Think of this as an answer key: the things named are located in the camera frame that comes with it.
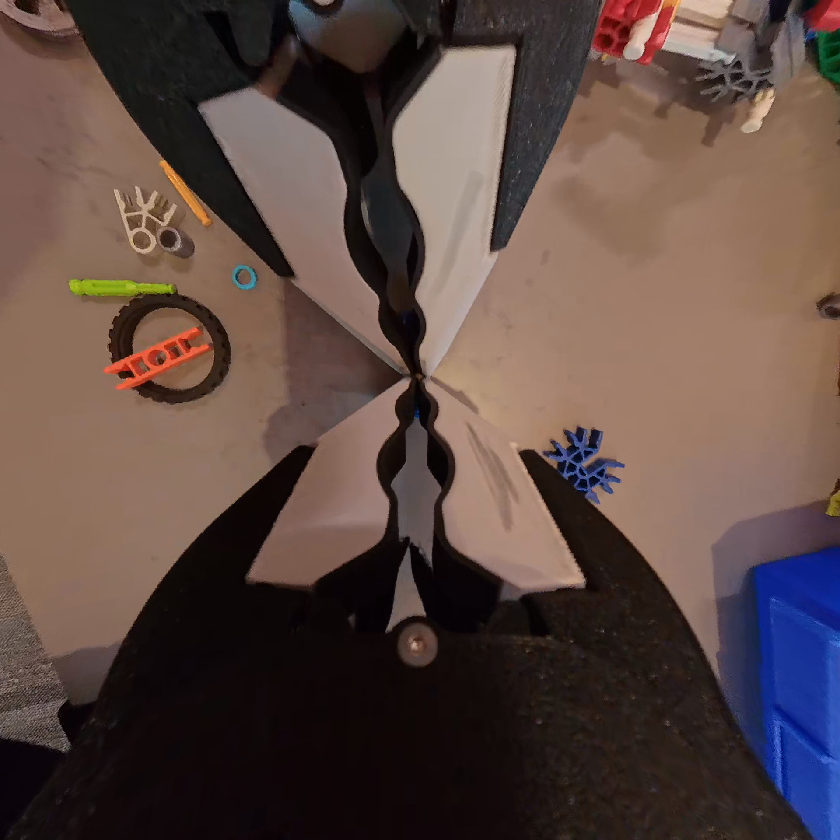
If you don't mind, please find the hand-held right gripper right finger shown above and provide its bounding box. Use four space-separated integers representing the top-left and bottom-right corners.
419 379 586 631

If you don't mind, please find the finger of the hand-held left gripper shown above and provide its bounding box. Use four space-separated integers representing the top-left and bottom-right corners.
384 45 516 378
200 88 418 376

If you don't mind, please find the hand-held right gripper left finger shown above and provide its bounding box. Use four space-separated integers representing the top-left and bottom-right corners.
246 379 418 631

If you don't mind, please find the large blue snowflake connector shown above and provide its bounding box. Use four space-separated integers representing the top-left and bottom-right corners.
543 427 626 505

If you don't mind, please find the orange toy rod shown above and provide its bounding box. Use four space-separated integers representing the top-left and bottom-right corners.
159 161 213 227

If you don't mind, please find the grey toy wheel hub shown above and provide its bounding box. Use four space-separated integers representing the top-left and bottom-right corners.
0 0 81 38

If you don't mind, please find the white fan-shaped toy connector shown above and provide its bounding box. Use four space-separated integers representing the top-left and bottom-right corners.
114 187 179 256

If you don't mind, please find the bright green toy rod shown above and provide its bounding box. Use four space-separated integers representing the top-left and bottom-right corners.
69 279 178 298

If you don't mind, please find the orange-red toy connector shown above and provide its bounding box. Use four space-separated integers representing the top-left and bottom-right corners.
104 326 214 391

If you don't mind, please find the multicolour construction toy model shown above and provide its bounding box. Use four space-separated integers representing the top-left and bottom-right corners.
591 0 840 135

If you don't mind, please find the black rubber toy tyre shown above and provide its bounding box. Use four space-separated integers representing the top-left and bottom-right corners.
108 293 232 404

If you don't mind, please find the blue plastic storage box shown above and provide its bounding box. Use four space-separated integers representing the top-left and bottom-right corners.
751 548 840 840

